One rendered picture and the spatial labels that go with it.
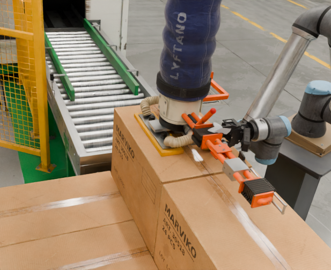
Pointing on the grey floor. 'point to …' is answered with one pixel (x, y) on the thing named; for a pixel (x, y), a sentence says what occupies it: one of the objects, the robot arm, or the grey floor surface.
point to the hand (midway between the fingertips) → (210, 139)
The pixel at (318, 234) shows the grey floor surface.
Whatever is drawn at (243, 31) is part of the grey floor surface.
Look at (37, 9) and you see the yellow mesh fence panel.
